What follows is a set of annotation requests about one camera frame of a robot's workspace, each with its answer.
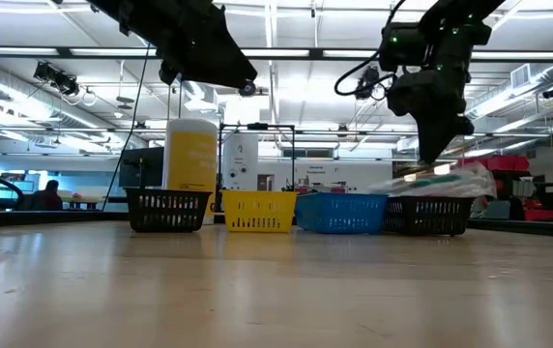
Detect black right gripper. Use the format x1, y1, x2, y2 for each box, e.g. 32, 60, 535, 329
385, 67, 477, 165

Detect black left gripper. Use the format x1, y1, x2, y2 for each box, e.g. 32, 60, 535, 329
87, 0, 258, 91

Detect green white toothbrush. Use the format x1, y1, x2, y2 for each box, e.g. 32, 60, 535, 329
392, 171, 481, 194

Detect red storage bin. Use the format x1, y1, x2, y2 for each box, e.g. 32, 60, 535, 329
487, 154, 532, 173
457, 157, 489, 170

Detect black slotted plastic basket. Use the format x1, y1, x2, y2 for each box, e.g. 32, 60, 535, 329
382, 195, 476, 238
125, 187, 214, 234

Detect black overhead light bar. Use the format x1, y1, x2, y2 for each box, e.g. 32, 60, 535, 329
0, 45, 553, 62

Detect white column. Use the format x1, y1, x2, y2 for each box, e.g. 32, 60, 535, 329
221, 132, 260, 190

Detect yellow canister with white lid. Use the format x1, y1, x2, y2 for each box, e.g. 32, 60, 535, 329
162, 118, 218, 226

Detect blue slotted plastic basket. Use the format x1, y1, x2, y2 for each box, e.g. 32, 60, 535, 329
294, 191, 389, 236

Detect dark storage shelf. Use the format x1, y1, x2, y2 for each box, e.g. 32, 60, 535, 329
469, 166, 553, 223

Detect red box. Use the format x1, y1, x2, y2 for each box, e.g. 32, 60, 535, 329
522, 207, 553, 222

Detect black cabinet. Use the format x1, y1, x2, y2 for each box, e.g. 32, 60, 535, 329
118, 147, 165, 189

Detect yellow slotted plastic basket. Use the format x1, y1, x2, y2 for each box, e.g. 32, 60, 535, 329
220, 189, 300, 234

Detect person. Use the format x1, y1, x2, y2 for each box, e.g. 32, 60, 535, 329
32, 179, 64, 212

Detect black background frame stand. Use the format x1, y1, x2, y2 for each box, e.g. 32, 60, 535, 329
217, 123, 297, 194

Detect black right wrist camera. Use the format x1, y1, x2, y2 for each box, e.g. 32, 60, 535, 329
379, 22, 425, 73

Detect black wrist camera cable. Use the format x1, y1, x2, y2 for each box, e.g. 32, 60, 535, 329
333, 0, 408, 98

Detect long black cable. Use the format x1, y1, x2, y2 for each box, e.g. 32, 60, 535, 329
101, 43, 152, 213

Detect black aluminium table frame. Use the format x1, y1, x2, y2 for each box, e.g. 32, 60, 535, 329
0, 206, 553, 241

